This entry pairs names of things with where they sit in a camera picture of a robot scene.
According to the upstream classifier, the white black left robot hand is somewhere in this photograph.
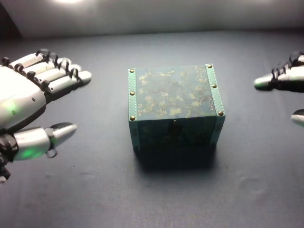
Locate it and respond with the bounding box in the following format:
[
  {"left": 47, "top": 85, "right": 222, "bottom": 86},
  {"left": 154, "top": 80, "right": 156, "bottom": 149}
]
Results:
[{"left": 0, "top": 48, "right": 92, "bottom": 161}]

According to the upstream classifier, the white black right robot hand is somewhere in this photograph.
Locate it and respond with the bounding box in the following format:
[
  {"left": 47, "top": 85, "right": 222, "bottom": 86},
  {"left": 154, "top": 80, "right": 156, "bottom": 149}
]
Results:
[{"left": 253, "top": 50, "right": 304, "bottom": 129}]

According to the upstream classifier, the teal floral print box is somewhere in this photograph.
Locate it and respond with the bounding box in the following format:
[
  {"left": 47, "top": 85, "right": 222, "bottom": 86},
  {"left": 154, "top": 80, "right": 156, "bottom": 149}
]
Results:
[{"left": 127, "top": 63, "right": 226, "bottom": 165}]

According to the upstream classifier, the grey table cloth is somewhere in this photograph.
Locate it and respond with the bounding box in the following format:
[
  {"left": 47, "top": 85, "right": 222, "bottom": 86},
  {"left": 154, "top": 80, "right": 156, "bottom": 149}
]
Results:
[{"left": 0, "top": 30, "right": 304, "bottom": 228}]

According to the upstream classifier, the white backdrop sheet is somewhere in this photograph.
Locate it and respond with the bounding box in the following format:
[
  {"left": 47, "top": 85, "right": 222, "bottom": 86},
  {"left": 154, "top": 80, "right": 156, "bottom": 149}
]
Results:
[{"left": 0, "top": 0, "right": 304, "bottom": 44}]

